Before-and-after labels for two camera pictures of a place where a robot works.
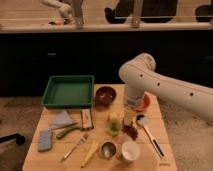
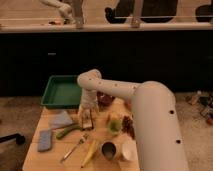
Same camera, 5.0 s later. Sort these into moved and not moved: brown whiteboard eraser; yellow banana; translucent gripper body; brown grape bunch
Moved: translucent gripper body
Not moved: brown whiteboard eraser; yellow banana; brown grape bunch
